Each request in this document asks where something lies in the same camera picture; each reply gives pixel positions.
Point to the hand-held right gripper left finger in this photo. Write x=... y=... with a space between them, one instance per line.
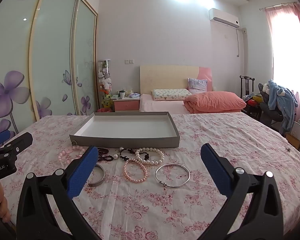
x=82 y=170

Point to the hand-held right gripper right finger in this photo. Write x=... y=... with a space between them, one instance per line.
x=216 y=170

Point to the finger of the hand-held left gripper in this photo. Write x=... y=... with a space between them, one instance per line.
x=22 y=141
x=0 y=137

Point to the wide silver cuff bangle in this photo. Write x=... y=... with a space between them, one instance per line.
x=102 y=177

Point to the thin silver bangle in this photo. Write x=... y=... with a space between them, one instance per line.
x=162 y=183

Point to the grey shallow cardboard box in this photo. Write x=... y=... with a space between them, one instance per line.
x=125 y=128

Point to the person's left hand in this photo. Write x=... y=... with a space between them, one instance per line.
x=2 y=200

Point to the red basket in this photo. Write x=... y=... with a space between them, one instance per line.
x=104 y=110

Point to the folded salmon quilt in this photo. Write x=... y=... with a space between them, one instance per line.
x=215 y=101

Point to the colourful plush toys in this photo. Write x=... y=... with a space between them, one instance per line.
x=252 y=102

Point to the pink nightstand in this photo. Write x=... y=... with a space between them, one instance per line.
x=126 y=105

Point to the grey office chair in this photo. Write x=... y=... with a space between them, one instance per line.
x=267 y=110

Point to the pink mattress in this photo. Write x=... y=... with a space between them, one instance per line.
x=162 y=106

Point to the small lilac pillow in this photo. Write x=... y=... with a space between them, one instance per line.
x=197 y=85

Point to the patterned flat pillow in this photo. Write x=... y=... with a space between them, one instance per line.
x=170 y=94

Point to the dark wooden chair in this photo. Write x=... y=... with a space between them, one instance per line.
x=247 y=85

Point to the blue tissue pack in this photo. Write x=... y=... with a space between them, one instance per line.
x=134 y=95

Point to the floral sliding door wardrobe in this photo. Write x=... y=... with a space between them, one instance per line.
x=52 y=55

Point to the clear tube of plush toys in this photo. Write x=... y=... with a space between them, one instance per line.
x=105 y=80

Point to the blue plush robe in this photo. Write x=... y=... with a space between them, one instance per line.
x=282 y=100

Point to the beige and pink headboard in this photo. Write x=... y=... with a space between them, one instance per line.
x=165 y=77

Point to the pink curtain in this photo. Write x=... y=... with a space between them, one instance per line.
x=270 y=30

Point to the white air conditioner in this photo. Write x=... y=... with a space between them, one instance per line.
x=222 y=16

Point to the white wall socket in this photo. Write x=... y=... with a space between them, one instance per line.
x=129 y=61

